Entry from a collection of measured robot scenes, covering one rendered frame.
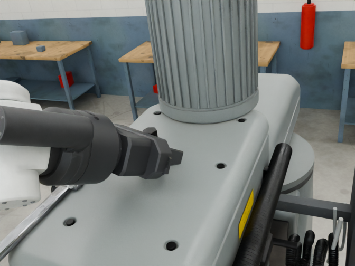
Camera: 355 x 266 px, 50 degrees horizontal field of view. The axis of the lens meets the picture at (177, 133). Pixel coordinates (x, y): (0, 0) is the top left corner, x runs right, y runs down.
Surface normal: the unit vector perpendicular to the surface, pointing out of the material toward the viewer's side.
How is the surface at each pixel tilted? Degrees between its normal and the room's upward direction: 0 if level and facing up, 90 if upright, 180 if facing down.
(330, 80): 90
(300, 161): 0
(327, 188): 0
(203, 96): 90
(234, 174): 27
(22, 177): 66
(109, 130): 54
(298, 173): 0
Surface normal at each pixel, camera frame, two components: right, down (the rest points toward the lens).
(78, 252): -0.11, -0.87
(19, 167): 0.73, -0.30
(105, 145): 0.79, -0.07
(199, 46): -0.15, 0.49
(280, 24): -0.39, 0.48
